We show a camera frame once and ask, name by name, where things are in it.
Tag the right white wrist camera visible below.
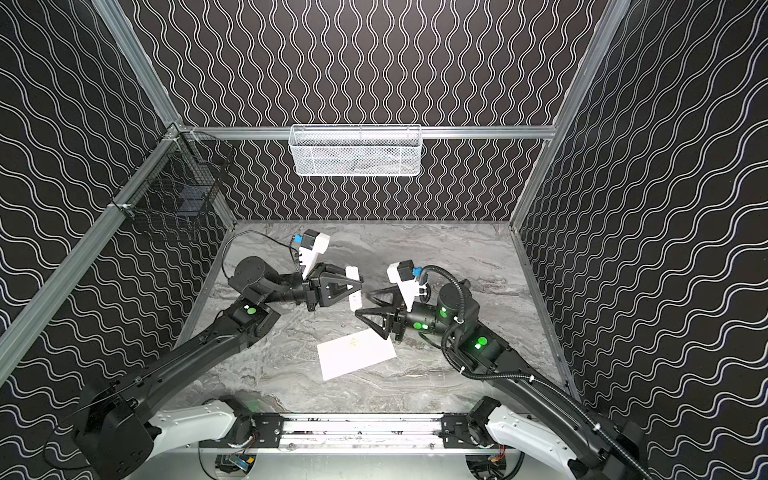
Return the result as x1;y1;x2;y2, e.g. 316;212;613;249
386;260;427;312

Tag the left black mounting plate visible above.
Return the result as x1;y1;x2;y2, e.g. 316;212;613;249
200;413;284;450

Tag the white wire mesh basket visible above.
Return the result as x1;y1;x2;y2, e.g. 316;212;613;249
288;124;424;177

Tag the left thin black cable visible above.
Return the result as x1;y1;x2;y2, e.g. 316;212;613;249
220;230;301;280

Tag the cream yellow envelope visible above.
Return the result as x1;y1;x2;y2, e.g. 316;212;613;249
317;329;396;381

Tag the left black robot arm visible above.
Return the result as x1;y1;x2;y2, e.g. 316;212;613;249
71;256;362;479

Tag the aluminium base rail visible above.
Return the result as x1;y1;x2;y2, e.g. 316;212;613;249
119;411;607;455

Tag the white glue stick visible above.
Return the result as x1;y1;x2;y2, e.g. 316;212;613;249
345;266;363;312

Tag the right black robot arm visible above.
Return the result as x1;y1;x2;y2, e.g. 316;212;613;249
356;279;650;479

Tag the right black corrugated cable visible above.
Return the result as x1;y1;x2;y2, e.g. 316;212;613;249
416;264;658;480

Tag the black mounting plate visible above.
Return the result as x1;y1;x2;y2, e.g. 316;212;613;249
438;413;515;449
200;413;284;450

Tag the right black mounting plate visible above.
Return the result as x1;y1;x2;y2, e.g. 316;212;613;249
438;413;515;449

